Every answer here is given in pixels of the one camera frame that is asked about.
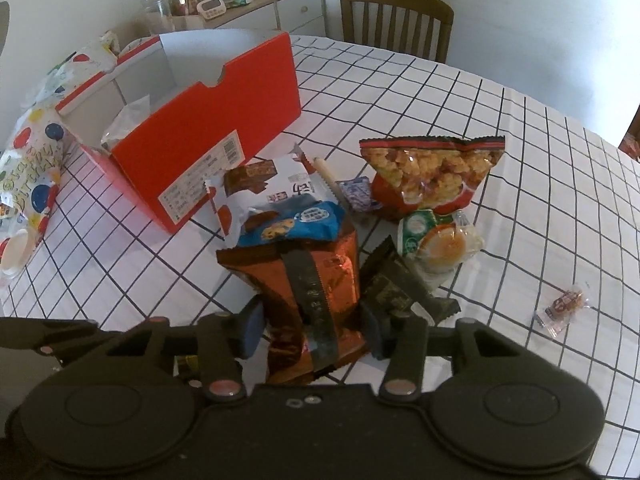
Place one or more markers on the copper foil snack packet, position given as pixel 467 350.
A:
pixel 340 280

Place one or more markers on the clear plastic packet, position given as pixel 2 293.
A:
pixel 127 125

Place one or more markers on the white wooden sideboard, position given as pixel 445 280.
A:
pixel 295 10

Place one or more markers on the small purple snack packet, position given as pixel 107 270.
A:
pixel 357 192

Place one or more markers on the polka dot paper wrap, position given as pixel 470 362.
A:
pixel 75 67

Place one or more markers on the checked white tablecloth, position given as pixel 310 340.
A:
pixel 500 240

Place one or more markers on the wooden chair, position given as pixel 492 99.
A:
pixel 395 15

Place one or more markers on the green white pastry packet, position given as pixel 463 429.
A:
pixel 440 245

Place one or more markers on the red puffed snack bag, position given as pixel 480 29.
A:
pixel 430 170

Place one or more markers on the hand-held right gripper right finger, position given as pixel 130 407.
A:
pixel 374 334

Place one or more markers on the blue cookie packet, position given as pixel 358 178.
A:
pixel 300 220

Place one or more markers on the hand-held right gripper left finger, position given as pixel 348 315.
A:
pixel 251 331

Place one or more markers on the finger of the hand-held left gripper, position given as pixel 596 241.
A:
pixel 35 335

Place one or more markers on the small clear wrapped candy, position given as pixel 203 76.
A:
pixel 562 305

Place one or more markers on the white chocolate wafer packet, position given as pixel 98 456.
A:
pixel 290 175

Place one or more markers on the polka dot gift bag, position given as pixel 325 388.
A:
pixel 35 160

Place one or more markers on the cream sausage stick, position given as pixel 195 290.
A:
pixel 327 175

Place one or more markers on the red cardboard box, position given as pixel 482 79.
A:
pixel 210 125

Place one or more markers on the dark brown snack packet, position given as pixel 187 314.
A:
pixel 395 285

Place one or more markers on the white kitchen timer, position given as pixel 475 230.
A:
pixel 212 8

